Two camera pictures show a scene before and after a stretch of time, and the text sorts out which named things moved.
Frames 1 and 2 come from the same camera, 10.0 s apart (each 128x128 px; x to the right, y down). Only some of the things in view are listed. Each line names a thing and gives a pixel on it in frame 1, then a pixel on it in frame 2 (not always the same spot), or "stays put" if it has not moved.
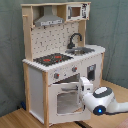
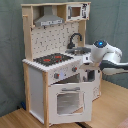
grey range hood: [48, 18] stays put
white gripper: [85, 88] → [88, 63]
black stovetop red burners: [53, 59] stays put
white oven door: [65, 103] stays put
